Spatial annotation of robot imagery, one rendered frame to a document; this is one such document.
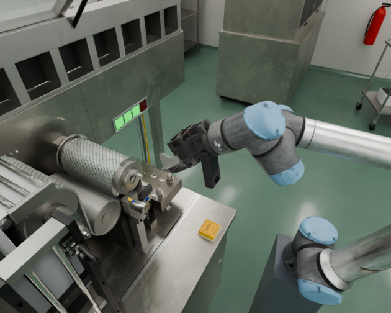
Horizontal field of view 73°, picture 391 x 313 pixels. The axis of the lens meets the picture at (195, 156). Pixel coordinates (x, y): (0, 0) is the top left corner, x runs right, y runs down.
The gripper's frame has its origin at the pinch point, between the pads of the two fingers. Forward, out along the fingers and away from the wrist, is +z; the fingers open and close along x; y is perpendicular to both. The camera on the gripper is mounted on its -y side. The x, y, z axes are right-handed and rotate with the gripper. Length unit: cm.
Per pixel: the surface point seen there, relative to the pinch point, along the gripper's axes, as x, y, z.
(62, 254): 33.8, 3.3, 2.1
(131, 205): 6.9, -6.2, 20.9
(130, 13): -48, 50, 22
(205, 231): -11.3, -37.7, 23.5
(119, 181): 6.4, 3.2, 17.4
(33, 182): 27.0, 17.9, 7.6
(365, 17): -448, -64, 1
